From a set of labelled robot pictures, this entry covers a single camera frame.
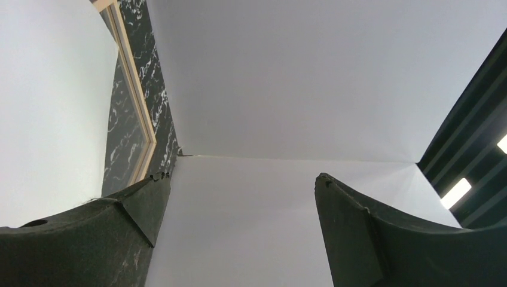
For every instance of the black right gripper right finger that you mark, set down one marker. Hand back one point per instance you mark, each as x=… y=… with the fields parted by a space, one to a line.
x=369 y=243

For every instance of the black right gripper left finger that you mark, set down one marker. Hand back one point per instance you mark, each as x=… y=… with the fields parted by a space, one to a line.
x=108 y=241

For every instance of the light wooden picture frame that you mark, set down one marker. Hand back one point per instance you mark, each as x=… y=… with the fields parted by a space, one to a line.
x=131 y=138

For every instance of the white-backed printed photo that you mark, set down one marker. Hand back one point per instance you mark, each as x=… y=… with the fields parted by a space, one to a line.
x=58 y=63

